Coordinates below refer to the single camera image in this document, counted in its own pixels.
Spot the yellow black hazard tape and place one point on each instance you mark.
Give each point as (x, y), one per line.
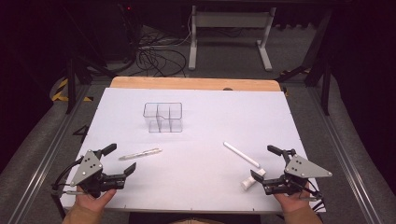
(60, 90)

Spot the long white stick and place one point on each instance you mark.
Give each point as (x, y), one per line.
(241, 154)

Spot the aluminium rail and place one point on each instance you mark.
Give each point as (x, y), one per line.
(342, 155)
(46, 155)

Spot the short white cylinder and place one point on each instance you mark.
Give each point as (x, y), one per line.
(249, 183)

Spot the white metal table frame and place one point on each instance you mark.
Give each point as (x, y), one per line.
(230, 20)

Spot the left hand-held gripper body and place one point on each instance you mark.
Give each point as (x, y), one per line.
(90, 169)

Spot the silver white pen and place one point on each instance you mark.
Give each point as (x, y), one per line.
(140, 154)

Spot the person's left hand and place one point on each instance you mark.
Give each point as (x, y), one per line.
(91, 203)

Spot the person's right hand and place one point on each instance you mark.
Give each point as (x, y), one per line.
(292, 203)

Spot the black triangular bracket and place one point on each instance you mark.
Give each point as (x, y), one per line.
(81, 132)

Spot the clear plastic organizer box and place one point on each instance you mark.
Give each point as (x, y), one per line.
(162, 117)

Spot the black metal stand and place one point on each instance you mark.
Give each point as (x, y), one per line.
(325, 77)
(71, 84)

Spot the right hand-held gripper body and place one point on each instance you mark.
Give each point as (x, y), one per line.
(300, 169)

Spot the white board sheet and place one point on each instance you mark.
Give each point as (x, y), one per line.
(202, 118)

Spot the wooden table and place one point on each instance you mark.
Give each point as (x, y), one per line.
(193, 83)

